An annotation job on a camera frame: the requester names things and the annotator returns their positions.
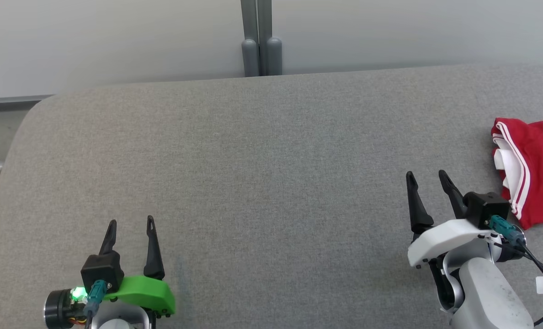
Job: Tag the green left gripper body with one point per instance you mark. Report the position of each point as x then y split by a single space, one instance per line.
148 292

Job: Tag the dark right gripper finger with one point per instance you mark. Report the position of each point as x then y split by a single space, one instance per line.
418 214
455 198

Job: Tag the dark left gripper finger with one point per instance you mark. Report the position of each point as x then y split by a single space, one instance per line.
152 260
109 242

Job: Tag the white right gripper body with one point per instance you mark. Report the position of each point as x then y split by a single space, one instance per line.
440 240

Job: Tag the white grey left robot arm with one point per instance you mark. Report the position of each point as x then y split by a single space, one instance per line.
120 320

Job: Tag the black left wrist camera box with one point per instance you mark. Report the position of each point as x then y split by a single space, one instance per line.
101 272

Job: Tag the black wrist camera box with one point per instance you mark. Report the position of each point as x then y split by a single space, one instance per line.
486 210
101 272

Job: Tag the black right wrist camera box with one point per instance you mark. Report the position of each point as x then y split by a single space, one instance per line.
486 210

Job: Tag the grey partition post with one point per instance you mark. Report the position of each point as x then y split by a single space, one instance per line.
250 55
274 55

